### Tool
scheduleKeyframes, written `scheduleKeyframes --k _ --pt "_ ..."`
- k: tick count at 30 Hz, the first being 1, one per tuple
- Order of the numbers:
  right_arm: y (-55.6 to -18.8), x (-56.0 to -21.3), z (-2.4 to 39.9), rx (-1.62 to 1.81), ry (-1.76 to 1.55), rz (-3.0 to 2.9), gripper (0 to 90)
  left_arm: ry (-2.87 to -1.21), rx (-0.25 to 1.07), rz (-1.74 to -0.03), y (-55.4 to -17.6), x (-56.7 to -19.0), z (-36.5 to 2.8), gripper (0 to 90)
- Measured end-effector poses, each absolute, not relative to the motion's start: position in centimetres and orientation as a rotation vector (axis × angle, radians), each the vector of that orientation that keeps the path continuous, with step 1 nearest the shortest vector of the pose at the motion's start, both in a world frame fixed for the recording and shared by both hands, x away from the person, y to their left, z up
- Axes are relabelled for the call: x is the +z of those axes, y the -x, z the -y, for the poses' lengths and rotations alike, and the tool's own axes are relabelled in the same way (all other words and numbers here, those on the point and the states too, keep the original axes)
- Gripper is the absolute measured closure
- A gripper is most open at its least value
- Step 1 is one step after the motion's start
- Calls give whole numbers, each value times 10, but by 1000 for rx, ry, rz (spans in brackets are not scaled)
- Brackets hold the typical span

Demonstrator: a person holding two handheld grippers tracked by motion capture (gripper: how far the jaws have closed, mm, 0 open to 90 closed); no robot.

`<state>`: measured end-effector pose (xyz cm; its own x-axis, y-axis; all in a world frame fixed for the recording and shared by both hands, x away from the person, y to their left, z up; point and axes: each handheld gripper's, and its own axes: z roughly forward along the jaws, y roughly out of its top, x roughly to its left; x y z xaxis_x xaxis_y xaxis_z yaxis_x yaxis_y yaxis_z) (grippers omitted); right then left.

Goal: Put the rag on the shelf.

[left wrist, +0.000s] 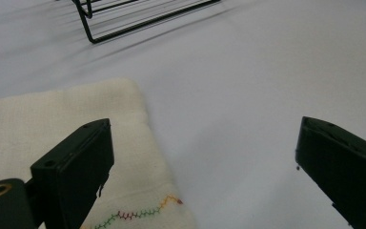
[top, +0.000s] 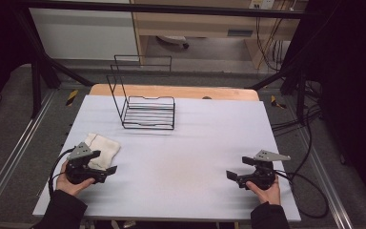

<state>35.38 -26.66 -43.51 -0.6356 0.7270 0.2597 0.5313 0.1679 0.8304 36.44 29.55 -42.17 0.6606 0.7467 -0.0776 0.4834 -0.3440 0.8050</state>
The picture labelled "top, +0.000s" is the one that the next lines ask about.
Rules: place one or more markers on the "black metal frame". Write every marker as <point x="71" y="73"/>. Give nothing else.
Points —
<point x="171" y="8"/>

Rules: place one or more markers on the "person's left hand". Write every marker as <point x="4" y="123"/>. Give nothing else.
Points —
<point x="71" y="187"/>

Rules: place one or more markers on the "wall power outlet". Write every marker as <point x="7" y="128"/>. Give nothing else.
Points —
<point x="262" y="4"/>

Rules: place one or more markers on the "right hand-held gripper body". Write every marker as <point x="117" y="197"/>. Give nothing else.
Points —
<point x="262" y="176"/>

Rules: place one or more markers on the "white foam board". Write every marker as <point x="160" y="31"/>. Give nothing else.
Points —
<point x="184" y="152"/>

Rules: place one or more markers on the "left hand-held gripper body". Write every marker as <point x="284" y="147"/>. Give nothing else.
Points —
<point x="80" y="173"/>

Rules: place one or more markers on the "white cabinet panel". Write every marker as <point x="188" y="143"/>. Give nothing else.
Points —
<point x="82" y="31"/>

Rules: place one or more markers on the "light wooden desk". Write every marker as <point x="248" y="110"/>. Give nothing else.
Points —
<point x="187" y="28"/>

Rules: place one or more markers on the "person's right hand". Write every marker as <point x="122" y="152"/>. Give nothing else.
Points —
<point x="268" y="194"/>

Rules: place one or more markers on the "white towel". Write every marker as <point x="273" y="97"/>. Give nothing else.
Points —
<point x="106" y="149"/>

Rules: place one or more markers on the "office chair base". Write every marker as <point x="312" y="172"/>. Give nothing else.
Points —
<point x="173" y="39"/>

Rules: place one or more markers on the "aluminium floor rail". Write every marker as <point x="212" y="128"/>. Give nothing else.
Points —
<point x="327" y="187"/>
<point x="16" y="152"/>

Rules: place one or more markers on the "black curtain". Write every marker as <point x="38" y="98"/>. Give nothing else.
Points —
<point x="352" y="79"/>
<point x="0" y="47"/>

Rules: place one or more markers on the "wooden board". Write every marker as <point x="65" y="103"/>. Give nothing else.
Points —
<point x="203" y="92"/>

